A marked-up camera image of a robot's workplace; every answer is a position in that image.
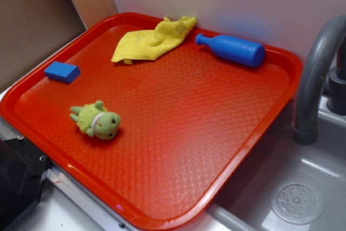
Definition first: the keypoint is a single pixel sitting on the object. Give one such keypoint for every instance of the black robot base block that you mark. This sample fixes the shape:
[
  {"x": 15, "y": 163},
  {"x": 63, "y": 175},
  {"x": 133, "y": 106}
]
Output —
[{"x": 23, "y": 172}]

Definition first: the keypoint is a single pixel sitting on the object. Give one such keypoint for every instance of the yellow cloth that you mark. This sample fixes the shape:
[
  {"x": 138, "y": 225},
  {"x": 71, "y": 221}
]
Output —
[{"x": 152, "y": 44}]

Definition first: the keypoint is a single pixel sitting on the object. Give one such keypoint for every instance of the red plastic tray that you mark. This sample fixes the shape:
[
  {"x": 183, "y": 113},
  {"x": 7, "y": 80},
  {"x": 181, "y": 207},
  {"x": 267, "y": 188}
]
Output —
[{"x": 188, "y": 119}]

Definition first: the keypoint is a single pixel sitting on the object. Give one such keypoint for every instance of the green plush frog toy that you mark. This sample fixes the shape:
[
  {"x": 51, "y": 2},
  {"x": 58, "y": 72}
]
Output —
[{"x": 94, "y": 120}]

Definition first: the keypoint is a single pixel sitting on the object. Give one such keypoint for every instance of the blue plastic bottle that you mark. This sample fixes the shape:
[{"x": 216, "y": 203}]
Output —
[{"x": 234, "y": 49}]

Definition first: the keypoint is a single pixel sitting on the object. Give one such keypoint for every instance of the blue rectangular block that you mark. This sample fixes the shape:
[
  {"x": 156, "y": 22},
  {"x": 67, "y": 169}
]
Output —
[{"x": 63, "y": 72}]

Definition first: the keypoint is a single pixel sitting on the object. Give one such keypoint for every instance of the grey curved faucet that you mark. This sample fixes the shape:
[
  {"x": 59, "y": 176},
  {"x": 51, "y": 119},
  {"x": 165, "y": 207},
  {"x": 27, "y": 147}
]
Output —
[{"x": 314, "y": 80}]

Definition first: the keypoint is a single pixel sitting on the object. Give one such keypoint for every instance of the grey plastic sink basin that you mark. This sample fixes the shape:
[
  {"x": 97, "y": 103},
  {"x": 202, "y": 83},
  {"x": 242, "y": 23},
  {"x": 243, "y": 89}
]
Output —
[{"x": 244, "y": 201}]

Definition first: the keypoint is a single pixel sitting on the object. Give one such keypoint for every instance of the round sink drain strainer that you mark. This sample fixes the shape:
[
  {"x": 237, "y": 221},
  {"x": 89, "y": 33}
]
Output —
[{"x": 297, "y": 201}]

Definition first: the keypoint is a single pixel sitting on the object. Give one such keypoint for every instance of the brown cardboard panel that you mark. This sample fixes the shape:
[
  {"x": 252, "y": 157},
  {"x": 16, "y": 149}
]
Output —
[{"x": 32, "y": 30}]

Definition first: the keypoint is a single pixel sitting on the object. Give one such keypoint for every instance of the dark grey faucet handle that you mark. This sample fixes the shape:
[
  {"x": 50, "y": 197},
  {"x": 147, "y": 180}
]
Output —
[{"x": 336, "y": 80}]

